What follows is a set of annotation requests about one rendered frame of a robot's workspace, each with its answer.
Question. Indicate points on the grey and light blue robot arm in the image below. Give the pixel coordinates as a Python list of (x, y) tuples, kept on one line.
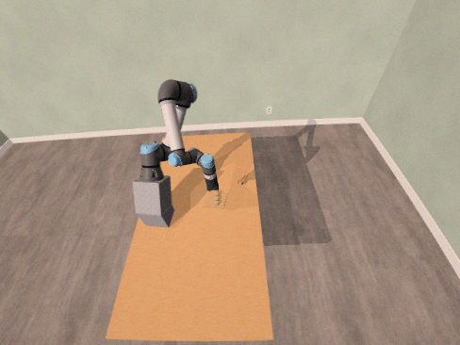
[(152, 155)]

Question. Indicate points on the tan flat mat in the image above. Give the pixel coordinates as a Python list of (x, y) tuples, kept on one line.
[(211, 200)]

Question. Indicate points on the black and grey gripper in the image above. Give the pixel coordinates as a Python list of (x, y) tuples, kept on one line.
[(211, 182)]

